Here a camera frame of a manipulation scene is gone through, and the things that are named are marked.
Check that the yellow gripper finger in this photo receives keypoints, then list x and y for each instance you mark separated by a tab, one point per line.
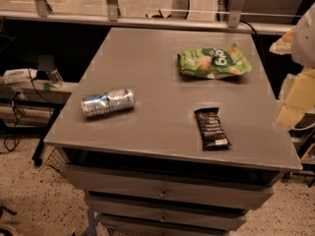
283	45
297	97

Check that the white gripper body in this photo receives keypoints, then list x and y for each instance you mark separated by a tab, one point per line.
305	44

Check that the green rice chip bag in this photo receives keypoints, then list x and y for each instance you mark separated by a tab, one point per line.
213	63

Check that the black rxbar chocolate bar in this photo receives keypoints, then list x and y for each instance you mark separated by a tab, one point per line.
211	130

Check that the grey drawer cabinet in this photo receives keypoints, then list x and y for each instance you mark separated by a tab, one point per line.
160	134

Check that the bottom grey drawer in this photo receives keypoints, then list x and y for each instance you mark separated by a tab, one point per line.
155	228

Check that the grey drawer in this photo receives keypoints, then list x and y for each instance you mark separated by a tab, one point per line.
155	228
171	213
167	188

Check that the crushed silver blue can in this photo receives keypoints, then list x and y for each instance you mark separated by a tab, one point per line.
112	101

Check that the middle grey drawer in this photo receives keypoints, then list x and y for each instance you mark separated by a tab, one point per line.
171	213

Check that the top grey drawer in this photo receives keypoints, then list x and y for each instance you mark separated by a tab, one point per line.
167	188

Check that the clear plastic water bottle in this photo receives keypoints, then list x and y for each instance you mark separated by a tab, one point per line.
55	78

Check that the metal window railing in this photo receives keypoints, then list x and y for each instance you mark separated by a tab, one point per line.
204	15

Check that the grey side bench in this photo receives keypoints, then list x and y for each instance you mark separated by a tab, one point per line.
33	94

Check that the white tissue pack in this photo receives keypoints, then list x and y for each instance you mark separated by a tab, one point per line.
19	76

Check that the wire mesh basket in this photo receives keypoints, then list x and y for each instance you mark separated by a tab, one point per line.
55	161

